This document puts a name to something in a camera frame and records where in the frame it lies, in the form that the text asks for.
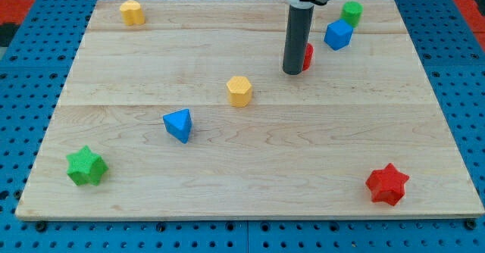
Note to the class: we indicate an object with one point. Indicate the yellow hexagon block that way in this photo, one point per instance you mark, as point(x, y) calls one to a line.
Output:
point(239, 91)

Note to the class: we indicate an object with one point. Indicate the blue triangle block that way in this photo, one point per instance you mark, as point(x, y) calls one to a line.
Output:
point(179, 124)

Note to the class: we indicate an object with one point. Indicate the light wooden board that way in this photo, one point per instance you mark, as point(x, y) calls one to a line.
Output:
point(302, 149)

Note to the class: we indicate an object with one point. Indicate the red block behind rod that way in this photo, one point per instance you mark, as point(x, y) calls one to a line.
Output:
point(308, 56)

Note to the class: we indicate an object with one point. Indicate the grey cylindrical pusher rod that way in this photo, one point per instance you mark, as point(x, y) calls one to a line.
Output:
point(297, 32)

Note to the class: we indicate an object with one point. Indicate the blue cube block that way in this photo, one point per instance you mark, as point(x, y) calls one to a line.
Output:
point(338, 34)

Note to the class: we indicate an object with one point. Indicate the green cylinder block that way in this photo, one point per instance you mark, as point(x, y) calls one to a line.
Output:
point(351, 13)

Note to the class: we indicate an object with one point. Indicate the yellow heart block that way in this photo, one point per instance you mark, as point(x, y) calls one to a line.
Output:
point(132, 13)

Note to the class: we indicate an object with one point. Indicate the red star block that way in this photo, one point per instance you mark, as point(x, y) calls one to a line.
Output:
point(387, 185)

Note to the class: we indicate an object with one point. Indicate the green star block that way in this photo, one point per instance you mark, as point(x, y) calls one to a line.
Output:
point(86, 167)

